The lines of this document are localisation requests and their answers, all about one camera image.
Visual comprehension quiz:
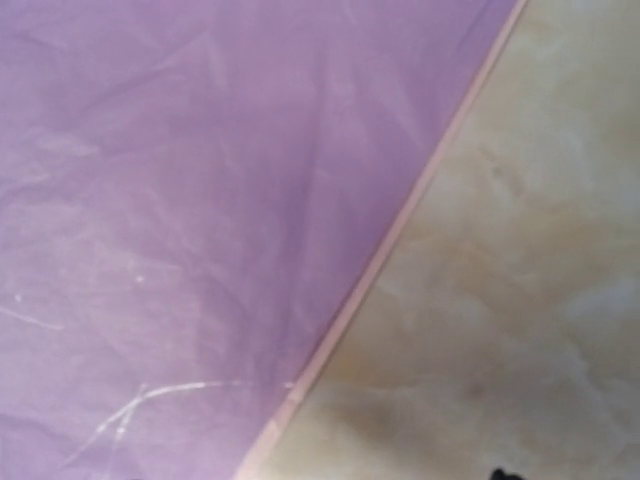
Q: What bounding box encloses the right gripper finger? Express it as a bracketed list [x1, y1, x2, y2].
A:
[489, 468, 520, 480]

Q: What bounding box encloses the purple wrapping paper sheet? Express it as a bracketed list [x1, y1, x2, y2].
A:
[1, 1, 523, 479]

